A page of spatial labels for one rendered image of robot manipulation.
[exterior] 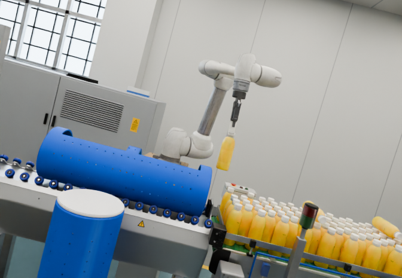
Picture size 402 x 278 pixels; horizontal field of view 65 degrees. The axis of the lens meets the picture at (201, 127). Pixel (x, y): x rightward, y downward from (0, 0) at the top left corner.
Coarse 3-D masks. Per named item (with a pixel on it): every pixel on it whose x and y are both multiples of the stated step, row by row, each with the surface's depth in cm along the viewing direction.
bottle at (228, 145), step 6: (228, 138) 170; (222, 144) 171; (228, 144) 169; (234, 144) 171; (222, 150) 170; (228, 150) 169; (222, 156) 169; (228, 156) 169; (222, 162) 169; (228, 162) 170; (222, 168) 169; (228, 168) 171
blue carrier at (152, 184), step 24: (48, 144) 157; (72, 144) 159; (96, 144) 162; (48, 168) 157; (72, 168) 156; (96, 168) 157; (120, 168) 158; (144, 168) 160; (168, 168) 162; (120, 192) 160; (144, 192) 159; (168, 192) 159; (192, 192) 160
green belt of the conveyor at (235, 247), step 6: (216, 222) 187; (228, 246) 159; (234, 246) 161; (240, 246) 163; (252, 252) 160; (264, 252) 164; (288, 258) 165; (312, 264) 166; (336, 270) 166; (360, 276) 167
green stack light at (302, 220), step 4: (300, 216) 140; (304, 216) 138; (300, 220) 139; (304, 220) 138; (308, 220) 137; (312, 220) 137; (300, 224) 139; (304, 224) 137; (308, 224) 137; (312, 224) 137
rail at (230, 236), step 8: (240, 240) 156; (248, 240) 156; (256, 240) 156; (272, 248) 157; (280, 248) 157; (288, 248) 157; (304, 256) 158; (312, 256) 158; (320, 256) 158; (336, 264) 159; (344, 264) 159; (352, 264) 159; (360, 272) 159; (368, 272) 160; (376, 272) 160; (384, 272) 160
